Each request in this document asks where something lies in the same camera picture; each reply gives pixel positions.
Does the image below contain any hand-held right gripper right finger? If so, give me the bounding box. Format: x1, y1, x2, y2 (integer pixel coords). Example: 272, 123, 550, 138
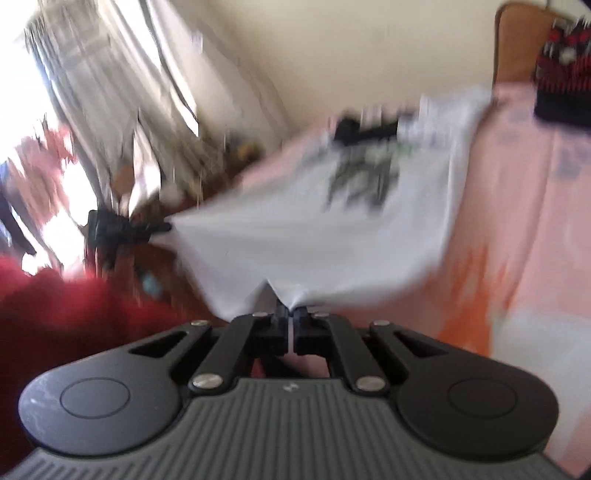
291, 304, 450, 396

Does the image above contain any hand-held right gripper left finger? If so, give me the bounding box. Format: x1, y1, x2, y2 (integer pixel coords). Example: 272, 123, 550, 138
130, 300, 290, 394

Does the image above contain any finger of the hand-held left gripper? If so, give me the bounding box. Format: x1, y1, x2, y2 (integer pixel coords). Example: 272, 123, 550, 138
135, 220, 173, 238

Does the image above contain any white printed t-shirt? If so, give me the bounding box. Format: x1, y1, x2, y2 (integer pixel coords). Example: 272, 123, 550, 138
167, 87, 494, 325

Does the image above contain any person's red clothing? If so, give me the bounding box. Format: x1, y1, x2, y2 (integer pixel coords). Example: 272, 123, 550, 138
0, 255, 227, 472

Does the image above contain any light grey curtain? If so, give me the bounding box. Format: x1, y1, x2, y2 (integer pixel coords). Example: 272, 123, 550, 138
25, 0, 282, 213

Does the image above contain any pink bed sheet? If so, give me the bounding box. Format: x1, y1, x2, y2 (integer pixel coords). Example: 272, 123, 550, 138
238, 82, 591, 478

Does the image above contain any brown wooden headboard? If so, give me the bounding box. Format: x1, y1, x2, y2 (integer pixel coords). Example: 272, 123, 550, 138
493, 1, 571, 88

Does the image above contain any red and black patterned cloth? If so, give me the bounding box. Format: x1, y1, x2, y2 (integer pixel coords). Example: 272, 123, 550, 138
532, 16, 591, 124

